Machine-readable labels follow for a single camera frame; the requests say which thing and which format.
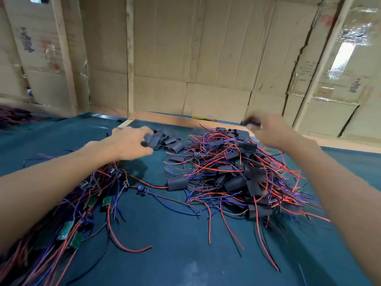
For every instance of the pale slanted wooden post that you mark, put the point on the pale slanted wooden post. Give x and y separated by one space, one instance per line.
324 59

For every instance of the wooden ledge board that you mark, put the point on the wooden ledge board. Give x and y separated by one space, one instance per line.
166 118

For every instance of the person's right hand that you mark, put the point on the person's right hand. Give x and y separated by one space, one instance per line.
274 129

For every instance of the black sleeve piece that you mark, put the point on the black sleeve piece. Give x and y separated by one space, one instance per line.
250 122

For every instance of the person's left forearm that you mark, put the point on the person's left forearm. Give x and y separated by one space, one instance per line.
47 193

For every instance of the pile of sleeved wired boards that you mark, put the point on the pile of sleeved wired boards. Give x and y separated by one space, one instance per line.
238 175

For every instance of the thin wooden post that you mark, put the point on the thin wooden post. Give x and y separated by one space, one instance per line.
130 56

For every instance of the pile of black sleeve pieces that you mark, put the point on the pile of black sleeve pieces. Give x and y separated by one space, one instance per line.
172 143

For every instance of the pile of unsleeved wired boards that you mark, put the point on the pile of unsleeved wired boards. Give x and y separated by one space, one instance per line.
72 237

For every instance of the clear plastic sheet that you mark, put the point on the clear plastic sheet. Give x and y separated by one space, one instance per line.
345 53

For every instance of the person's left hand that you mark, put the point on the person's left hand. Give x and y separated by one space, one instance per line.
128 146

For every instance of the person's right forearm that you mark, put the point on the person's right forearm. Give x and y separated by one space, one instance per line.
345 199

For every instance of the wide wooden post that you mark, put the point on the wide wooden post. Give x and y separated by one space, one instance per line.
65 56

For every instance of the yellow strip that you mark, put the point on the yellow strip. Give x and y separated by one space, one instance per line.
204 118

